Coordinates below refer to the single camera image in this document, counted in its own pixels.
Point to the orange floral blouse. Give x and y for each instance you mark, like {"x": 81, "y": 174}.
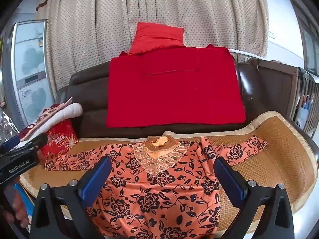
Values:
{"x": 154, "y": 199}

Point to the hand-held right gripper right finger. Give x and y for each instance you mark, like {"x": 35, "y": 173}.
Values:
{"x": 229, "y": 179}

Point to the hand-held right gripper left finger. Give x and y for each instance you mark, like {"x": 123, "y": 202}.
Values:
{"x": 94, "y": 179}

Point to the window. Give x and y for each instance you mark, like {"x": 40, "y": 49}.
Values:
{"x": 311, "y": 44}

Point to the clear plastic wrapping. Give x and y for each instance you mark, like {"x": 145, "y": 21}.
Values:
{"x": 7, "y": 122}

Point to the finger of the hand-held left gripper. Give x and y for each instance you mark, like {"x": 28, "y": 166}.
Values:
{"x": 37, "y": 140}
{"x": 10, "y": 143}

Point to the beige dotted curtain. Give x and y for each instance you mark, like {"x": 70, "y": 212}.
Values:
{"x": 87, "y": 29}

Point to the silver glass-door refrigerator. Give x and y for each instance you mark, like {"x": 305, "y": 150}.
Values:
{"x": 30, "y": 54}

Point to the red printed bag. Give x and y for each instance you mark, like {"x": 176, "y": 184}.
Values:
{"x": 59, "y": 139}

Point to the wooden crib railing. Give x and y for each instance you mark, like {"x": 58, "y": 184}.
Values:
{"x": 274, "y": 79}

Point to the brown leather sofa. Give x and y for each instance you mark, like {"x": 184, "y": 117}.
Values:
{"x": 87, "y": 109}

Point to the red pillow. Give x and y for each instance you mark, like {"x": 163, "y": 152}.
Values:
{"x": 157, "y": 37}

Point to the red knitted blanket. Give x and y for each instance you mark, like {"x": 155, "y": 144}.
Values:
{"x": 174, "y": 92}

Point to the person's left hand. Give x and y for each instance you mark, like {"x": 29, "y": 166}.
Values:
{"x": 20, "y": 214}

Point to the white quilted cushion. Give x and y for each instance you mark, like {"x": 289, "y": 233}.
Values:
{"x": 72, "y": 110}

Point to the woven bamboo mat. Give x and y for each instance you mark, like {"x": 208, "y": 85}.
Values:
{"x": 274, "y": 159}

